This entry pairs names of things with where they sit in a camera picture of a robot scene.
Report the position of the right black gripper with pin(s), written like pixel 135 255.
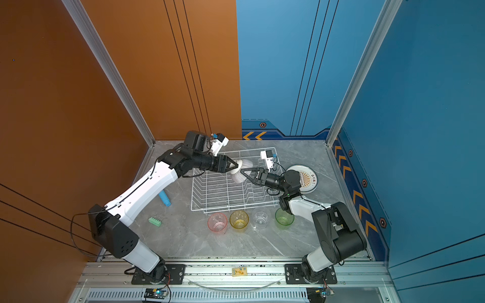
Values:
pixel 263 177

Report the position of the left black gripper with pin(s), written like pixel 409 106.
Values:
pixel 223 168

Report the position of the ribbed white bowl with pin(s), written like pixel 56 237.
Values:
pixel 236 174

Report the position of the clear glass cup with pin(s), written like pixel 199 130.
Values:
pixel 261 219

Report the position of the yellow glass cup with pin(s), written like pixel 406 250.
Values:
pixel 239 220

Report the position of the green glass cup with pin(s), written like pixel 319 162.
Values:
pixel 283 219

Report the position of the pink glass cup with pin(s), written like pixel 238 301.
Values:
pixel 217 223

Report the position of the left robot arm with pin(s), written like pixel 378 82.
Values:
pixel 110 224

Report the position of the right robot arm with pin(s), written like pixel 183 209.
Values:
pixel 339 234

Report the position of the blue cylindrical tool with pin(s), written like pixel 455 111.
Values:
pixel 165 199

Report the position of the green terminal block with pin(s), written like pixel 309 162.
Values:
pixel 155 221

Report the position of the yellow sticker tag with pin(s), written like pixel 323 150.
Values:
pixel 239 271

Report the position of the right circuit board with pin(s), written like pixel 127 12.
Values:
pixel 319 295

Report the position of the left green circuit board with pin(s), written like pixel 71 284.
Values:
pixel 156 295

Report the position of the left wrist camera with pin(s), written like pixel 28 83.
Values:
pixel 217 142

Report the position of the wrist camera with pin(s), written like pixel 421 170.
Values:
pixel 217 142
pixel 268 158

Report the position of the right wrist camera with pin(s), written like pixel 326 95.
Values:
pixel 268 158

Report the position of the white wire dish rack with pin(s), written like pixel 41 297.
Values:
pixel 214 192

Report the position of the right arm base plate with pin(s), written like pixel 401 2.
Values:
pixel 303 274

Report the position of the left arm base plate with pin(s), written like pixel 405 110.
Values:
pixel 166 274

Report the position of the left aluminium corner post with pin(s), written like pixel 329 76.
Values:
pixel 85 26

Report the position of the aluminium corner post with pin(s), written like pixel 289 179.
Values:
pixel 85 26
pixel 378 35

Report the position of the right aluminium corner post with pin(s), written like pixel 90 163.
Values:
pixel 378 35

